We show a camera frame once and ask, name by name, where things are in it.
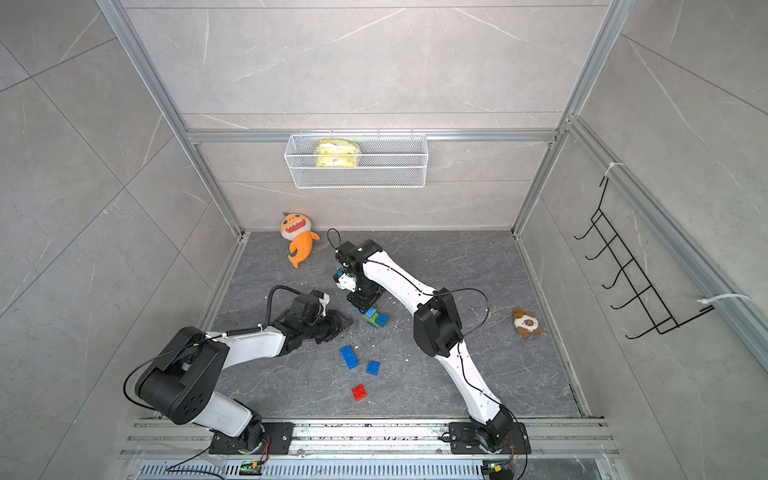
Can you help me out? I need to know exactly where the lime green 2x4 lego brick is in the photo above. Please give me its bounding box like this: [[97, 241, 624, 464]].
[[365, 315, 380, 328]]

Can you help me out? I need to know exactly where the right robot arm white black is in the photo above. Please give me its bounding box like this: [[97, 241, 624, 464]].
[[334, 240, 531, 455]]

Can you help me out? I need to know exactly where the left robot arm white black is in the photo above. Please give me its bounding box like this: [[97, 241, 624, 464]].
[[134, 288, 353, 454]]

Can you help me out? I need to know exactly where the dark blue 2x4 lego brick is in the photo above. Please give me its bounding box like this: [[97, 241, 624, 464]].
[[339, 345, 359, 369]]

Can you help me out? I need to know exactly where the blue 2x2 lego brick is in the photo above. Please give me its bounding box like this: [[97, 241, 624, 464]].
[[366, 360, 380, 376]]

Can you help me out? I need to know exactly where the red 2x2 lego brick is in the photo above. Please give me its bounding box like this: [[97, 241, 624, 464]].
[[352, 385, 367, 401]]

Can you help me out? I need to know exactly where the orange shark plush toy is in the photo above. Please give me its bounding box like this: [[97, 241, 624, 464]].
[[280, 213, 320, 269]]

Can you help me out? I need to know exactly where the brown white plush toy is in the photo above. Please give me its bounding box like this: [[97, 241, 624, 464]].
[[513, 307, 543, 337]]

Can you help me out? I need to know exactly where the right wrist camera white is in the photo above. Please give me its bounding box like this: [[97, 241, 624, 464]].
[[333, 270, 357, 292]]

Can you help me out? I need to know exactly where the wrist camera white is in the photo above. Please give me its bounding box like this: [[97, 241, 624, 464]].
[[333, 270, 357, 292], [312, 290, 330, 317]]

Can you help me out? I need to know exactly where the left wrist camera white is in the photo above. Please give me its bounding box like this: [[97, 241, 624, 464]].
[[312, 290, 330, 317]]

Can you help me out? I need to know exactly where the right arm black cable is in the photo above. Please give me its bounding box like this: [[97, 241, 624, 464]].
[[325, 227, 529, 480]]

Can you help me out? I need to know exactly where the white wire mesh basket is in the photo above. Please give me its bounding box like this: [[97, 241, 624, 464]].
[[284, 134, 429, 189]]

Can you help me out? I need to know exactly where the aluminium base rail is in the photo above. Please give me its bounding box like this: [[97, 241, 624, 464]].
[[119, 418, 619, 461]]

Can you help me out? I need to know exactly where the black wire hook rack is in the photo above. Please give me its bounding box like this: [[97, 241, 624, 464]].
[[573, 177, 715, 340]]

